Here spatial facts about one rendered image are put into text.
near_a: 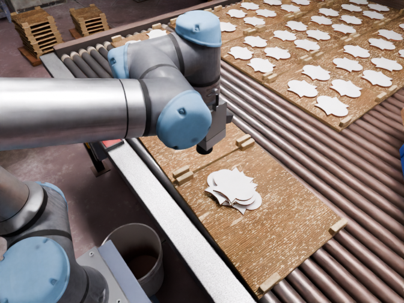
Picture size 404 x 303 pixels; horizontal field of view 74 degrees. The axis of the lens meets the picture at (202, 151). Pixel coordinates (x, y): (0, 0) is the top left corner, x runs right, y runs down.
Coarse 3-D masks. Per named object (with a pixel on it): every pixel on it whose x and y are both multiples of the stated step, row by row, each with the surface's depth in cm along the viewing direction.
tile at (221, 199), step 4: (208, 176) 87; (212, 176) 87; (208, 180) 86; (212, 180) 86; (208, 184) 85; (212, 184) 85; (208, 188) 84; (212, 188) 84; (208, 192) 84; (212, 192) 83; (216, 192) 83; (216, 196) 82; (220, 196) 82; (220, 200) 81; (224, 200) 81; (220, 204) 80
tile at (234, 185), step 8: (216, 176) 85; (224, 176) 85; (232, 176) 85; (240, 176) 85; (216, 184) 83; (224, 184) 83; (232, 184) 83; (240, 184) 83; (248, 184) 83; (224, 192) 81; (232, 192) 81; (240, 192) 81; (248, 192) 81; (232, 200) 79; (240, 200) 80
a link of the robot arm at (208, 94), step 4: (216, 84) 51; (196, 88) 50; (200, 88) 50; (204, 88) 50; (208, 88) 50; (212, 88) 51; (216, 88) 51; (200, 92) 50; (204, 92) 50; (208, 92) 51; (212, 92) 52; (216, 92) 51; (204, 96) 51; (208, 96) 51; (212, 96) 52; (204, 100) 52; (208, 100) 52; (212, 100) 53
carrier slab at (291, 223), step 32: (224, 160) 95; (256, 160) 95; (192, 192) 86; (288, 192) 86; (224, 224) 78; (256, 224) 78; (288, 224) 78; (320, 224) 78; (256, 256) 72; (288, 256) 72; (256, 288) 67
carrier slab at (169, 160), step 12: (228, 132) 105; (240, 132) 105; (144, 144) 100; (156, 144) 100; (216, 144) 100; (228, 144) 100; (156, 156) 96; (168, 156) 96; (180, 156) 96; (192, 156) 96; (204, 156) 96; (216, 156) 96; (168, 168) 92; (192, 168) 92
